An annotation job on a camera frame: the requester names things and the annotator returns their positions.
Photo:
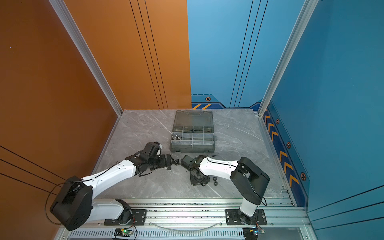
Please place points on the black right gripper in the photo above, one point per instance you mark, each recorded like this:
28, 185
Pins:
203, 182

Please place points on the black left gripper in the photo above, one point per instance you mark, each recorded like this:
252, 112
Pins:
165, 163

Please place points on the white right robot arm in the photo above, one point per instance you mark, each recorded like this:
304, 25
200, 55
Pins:
250, 180

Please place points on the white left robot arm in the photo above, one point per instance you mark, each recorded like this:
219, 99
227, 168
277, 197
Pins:
77, 204

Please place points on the grey plastic organizer box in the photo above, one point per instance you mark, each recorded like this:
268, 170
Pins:
197, 130

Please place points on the green circuit board right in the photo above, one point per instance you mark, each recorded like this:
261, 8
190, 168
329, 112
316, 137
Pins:
252, 233

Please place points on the green circuit board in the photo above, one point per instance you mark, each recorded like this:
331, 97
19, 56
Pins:
124, 234
252, 233

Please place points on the green circuit board left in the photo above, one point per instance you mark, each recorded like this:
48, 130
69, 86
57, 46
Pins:
124, 234

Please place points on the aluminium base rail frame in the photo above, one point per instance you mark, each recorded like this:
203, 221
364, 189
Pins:
200, 213

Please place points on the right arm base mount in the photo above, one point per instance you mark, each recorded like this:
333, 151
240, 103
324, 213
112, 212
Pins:
236, 217

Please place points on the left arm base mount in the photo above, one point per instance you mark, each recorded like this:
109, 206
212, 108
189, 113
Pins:
128, 216

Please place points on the aluminium corner post left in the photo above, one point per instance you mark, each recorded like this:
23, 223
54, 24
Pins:
76, 36

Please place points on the aluminium corner post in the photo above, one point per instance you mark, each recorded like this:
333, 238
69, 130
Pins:
295, 36
76, 36

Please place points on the aluminium corner post right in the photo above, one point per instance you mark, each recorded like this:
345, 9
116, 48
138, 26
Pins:
295, 36

